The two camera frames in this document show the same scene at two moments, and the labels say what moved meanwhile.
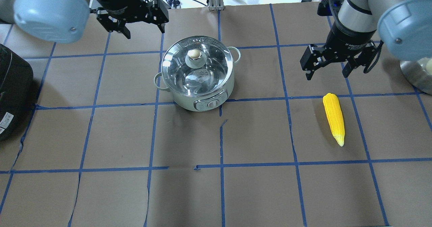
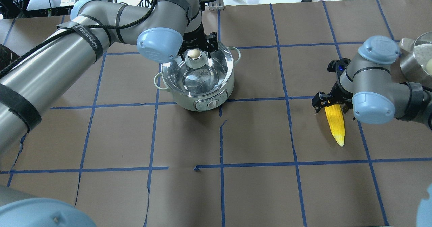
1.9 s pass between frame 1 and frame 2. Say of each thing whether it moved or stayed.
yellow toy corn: stayed
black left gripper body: moved
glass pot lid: stayed
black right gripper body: moved
